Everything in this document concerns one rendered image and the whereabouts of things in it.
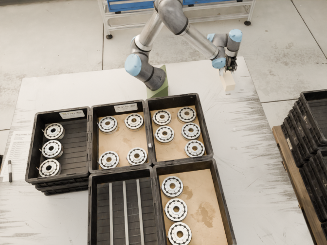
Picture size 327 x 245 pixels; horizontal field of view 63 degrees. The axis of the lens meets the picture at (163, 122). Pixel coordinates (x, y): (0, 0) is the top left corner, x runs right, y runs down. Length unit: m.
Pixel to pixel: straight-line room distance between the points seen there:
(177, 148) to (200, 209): 0.33
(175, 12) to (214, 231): 1.00
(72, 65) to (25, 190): 1.80
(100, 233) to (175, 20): 1.02
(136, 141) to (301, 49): 2.41
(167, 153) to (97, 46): 2.12
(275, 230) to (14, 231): 1.30
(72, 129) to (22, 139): 0.38
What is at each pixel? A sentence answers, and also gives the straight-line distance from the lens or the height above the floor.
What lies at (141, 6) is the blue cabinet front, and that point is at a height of 0.35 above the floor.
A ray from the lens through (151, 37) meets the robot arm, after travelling 1.57.
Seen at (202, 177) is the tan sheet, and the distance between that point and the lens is 1.37.
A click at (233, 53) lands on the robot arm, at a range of 1.69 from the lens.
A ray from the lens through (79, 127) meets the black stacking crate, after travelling 1.58.
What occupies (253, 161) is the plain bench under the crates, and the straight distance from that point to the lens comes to 1.60.
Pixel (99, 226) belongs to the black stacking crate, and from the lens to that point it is 1.34.
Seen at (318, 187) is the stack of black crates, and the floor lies 0.31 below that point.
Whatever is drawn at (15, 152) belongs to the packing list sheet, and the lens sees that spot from 1.82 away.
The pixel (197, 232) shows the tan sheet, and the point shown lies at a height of 0.83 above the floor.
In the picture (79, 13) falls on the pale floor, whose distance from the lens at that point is 3.86.
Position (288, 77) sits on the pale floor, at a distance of 3.05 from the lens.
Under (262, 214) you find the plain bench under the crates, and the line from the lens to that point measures 1.51.
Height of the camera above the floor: 2.10
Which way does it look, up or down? 57 degrees down
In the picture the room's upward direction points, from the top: 4 degrees counter-clockwise
